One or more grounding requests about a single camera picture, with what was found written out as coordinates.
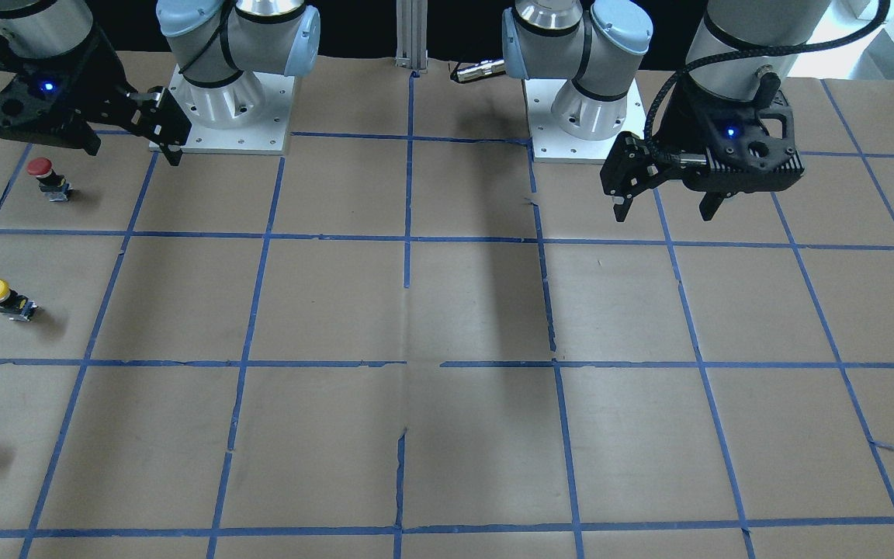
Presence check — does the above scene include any yellow push button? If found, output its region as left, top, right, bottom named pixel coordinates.
left=0, top=279, right=38, bottom=321

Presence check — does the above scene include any red push button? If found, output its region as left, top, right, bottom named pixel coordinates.
left=26, top=157, right=71, bottom=203

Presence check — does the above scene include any silver cable connector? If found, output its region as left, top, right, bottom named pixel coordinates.
left=449, top=59, right=507, bottom=84

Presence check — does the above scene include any aluminium frame post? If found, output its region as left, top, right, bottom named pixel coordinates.
left=395, top=0, right=428, bottom=73

